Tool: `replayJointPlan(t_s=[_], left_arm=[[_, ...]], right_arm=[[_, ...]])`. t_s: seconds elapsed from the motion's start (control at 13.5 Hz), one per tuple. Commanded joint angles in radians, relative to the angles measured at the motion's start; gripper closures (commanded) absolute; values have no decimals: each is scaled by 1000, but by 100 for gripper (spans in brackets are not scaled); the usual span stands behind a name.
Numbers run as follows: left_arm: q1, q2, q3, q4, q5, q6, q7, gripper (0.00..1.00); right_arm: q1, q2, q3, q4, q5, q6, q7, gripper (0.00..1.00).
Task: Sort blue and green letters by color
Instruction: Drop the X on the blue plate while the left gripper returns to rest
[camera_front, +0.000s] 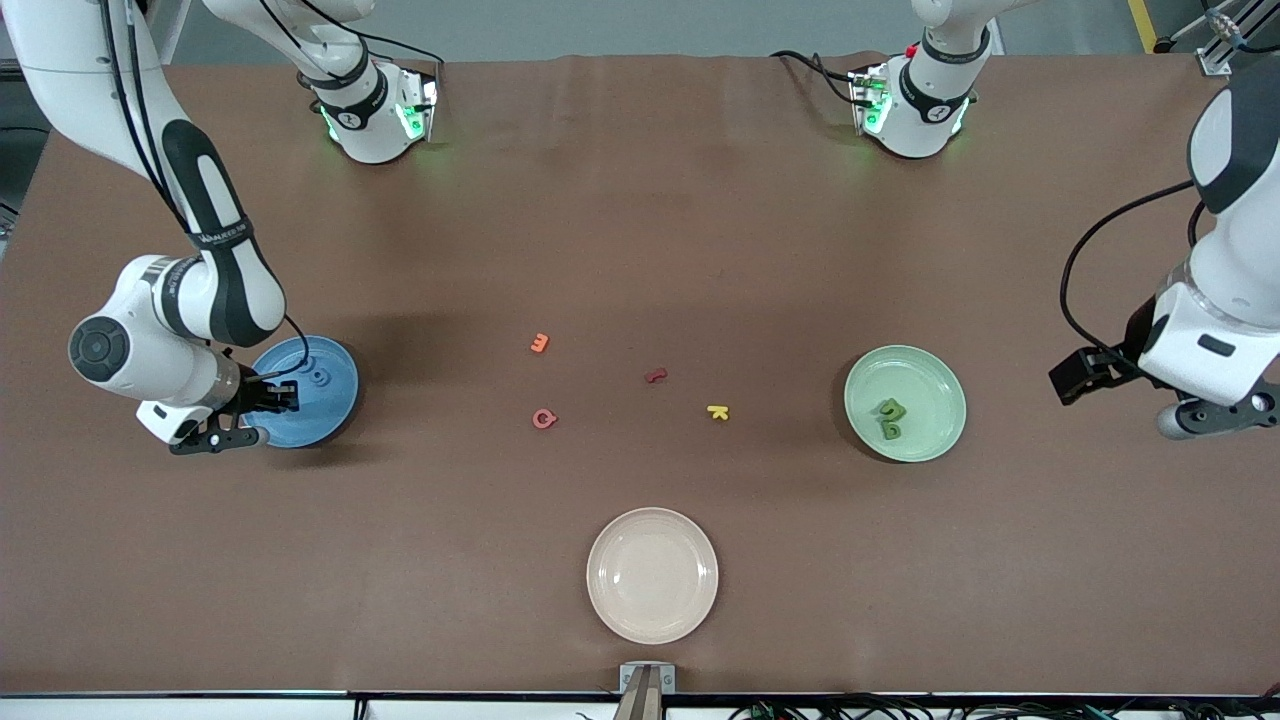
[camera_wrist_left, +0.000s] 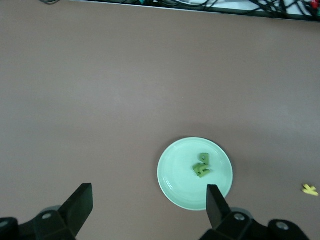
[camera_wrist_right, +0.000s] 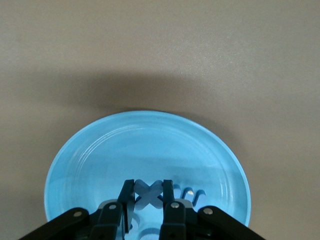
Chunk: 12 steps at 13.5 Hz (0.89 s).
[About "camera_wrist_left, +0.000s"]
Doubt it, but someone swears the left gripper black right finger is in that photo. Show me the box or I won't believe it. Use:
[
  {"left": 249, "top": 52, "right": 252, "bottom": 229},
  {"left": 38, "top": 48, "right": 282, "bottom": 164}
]
[{"left": 199, "top": 184, "right": 311, "bottom": 240}]

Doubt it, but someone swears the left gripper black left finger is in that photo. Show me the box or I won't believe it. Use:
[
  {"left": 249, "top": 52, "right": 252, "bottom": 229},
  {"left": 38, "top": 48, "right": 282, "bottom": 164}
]
[{"left": 0, "top": 183, "right": 94, "bottom": 240}]

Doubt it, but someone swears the green letter B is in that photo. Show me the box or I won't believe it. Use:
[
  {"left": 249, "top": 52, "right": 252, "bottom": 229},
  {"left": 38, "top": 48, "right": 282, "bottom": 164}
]
[{"left": 192, "top": 162, "right": 205, "bottom": 179}]

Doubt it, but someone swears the green letter P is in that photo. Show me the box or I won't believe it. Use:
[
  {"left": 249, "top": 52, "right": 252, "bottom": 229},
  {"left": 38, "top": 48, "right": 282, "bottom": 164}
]
[{"left": 198, "top": 152, "right": 210, "bottom": 165}]

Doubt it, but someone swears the green plate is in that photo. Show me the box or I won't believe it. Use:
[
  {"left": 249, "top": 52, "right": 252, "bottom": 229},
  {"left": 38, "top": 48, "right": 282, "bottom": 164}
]
[{"left": 156, "top": 136, "right": 234, "bottom": 212}]

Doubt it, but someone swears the yellow letter K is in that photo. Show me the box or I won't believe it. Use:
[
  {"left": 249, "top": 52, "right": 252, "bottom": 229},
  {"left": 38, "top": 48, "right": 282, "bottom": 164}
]
[{"left": 301, "top": 183, "right": 320, "bottom": 197}]

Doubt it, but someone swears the table cover mat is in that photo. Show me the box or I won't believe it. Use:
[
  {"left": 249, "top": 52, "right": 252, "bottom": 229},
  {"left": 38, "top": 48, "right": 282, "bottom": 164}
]
[{"left": 0, "top": 0, "right": 320, "bottom": 240}]

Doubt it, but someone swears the black cable bundle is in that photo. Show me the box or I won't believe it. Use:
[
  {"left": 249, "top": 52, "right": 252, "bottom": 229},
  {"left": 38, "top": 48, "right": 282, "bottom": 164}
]
[{"left": 37, "top": 0, "right": 320, "bottom": 22}]

